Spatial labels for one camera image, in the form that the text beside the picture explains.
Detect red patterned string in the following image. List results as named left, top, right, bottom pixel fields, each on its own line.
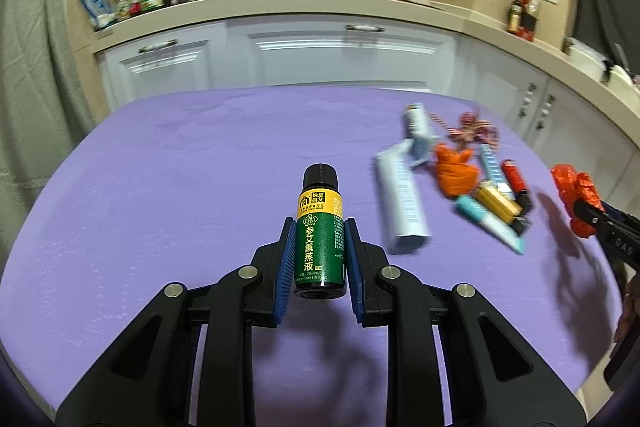
left=429, top=110, right=500, bottom=151

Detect blue white sachet strip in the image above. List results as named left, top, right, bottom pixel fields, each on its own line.
left=480, top=144, right=515, bottom=200

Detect grey curtain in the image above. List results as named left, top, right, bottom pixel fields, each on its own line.
left=1, top=0, right=96, bottom=259

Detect white cabinet drawer front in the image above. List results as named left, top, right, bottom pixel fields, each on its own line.
left=227, top=15, right=458, bottom=93

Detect red orange plastic bag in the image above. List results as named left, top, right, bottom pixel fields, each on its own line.
left=551, top=164, right=604, bottom=239

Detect green yellow bottle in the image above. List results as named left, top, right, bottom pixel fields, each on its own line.
left=294, top=164, right=346, bottom=300

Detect person's hand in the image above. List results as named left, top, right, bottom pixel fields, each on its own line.
left=614, top=273, right=640, bottom=343

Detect purple tablecloth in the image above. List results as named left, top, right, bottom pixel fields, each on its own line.
left=1, top=87, right=620, bottom=409

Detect red black utensil box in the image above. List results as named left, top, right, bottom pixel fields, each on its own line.
left=518, top=10, right=537, bottom=42

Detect blue white package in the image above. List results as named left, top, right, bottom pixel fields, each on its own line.
left=80, top=0, right=116, bottom=30

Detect white bowl with ladle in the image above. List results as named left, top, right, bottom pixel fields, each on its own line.
left=608, top=42, right=639, bottom=110

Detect red black bottle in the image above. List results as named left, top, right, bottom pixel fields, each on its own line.
left=501, top=159, right=533, bottom=216

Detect yellow black bottle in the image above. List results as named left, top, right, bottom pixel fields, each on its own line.
left=474, top=180, right=529, bottom=236

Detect small orange plastic bag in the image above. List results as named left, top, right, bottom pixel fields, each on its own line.
left=434, top=143, right=480, bottom=198

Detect dark sauce bottle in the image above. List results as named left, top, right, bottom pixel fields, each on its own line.
left=506, top=0, right=523, bottom=35

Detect white plastic container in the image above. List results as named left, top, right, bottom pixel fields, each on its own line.
left=565, top=38, right=606, bottom=81

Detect small white tube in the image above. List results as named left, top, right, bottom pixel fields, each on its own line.
left=404, top=103, right=439, bottom=167

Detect teal white tube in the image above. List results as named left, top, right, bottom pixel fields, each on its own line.
left=454, top=195, right=524, bottom=255

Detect large white blue tube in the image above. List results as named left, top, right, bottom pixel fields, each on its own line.
left=374, top=139, right=431, bottom=255

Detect white corner cabinet doors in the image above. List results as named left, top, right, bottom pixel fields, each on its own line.
left=450, top=37, right=549, bottom=138

